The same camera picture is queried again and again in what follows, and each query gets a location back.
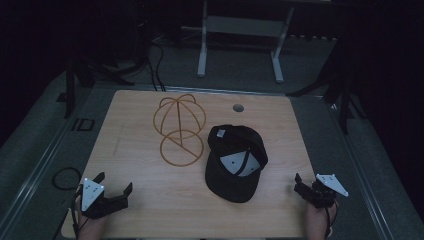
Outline black tripod stand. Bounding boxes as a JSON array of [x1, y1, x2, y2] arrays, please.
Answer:
[[55, 33, 151, 120], [285, 39, 368, 136]]

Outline black baseball cap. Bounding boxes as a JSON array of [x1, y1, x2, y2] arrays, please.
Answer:
[[204, 124, 269, 204]]

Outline black cable loop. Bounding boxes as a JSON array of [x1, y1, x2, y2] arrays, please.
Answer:
[[51, 166, 83, 192]]

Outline person's right hand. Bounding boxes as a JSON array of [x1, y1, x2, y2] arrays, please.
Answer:
[[305, 201, 338, 240]]

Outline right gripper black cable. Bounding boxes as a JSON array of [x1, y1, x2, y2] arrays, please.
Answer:
[[323, 200, 339, 238]]

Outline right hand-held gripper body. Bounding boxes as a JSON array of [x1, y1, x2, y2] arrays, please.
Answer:
[[301, 173, 350, 210]]

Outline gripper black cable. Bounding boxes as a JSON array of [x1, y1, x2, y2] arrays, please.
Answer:
[[323, 200, 339, 238], [70, 185, 88, 240]]

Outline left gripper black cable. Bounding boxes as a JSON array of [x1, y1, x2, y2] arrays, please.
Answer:
[[70, 185, 88, 240]]

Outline black floor cables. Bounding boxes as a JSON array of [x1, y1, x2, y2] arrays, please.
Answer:
[[145, 41, 167, 92]]

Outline person's left hand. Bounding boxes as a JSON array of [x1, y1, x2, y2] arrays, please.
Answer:
[[75, 199, 108, 240]]

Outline white metal desk frame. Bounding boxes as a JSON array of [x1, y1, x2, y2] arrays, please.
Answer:
[[181, 0, 296, 84]]

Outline black rectangular bracket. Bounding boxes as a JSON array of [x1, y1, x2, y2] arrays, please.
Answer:
[[70, 117, 96, 132]]

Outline golden wire hat stand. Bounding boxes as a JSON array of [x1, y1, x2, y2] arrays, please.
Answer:
[[152, 93, 208, 168]]

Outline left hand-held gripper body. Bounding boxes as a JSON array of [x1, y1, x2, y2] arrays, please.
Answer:
[[80, 177, 130, 220]]

